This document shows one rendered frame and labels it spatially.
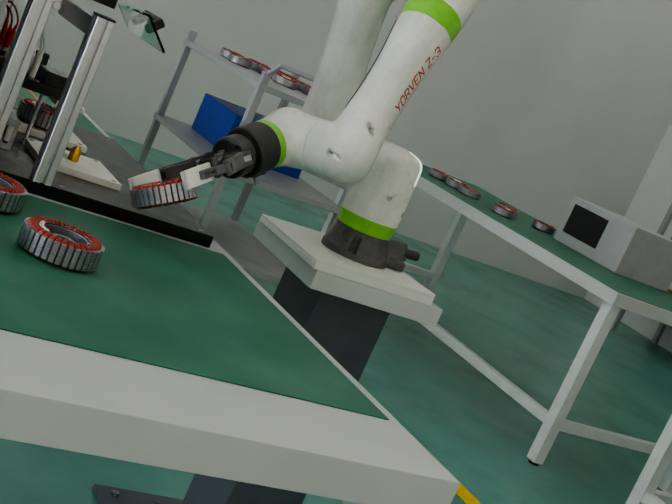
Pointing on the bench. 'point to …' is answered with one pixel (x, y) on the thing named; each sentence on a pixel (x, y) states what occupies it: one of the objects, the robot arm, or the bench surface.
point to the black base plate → (98, 198)
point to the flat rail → (75, 15)
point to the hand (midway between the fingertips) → (164, 181)
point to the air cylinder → (12, 132)
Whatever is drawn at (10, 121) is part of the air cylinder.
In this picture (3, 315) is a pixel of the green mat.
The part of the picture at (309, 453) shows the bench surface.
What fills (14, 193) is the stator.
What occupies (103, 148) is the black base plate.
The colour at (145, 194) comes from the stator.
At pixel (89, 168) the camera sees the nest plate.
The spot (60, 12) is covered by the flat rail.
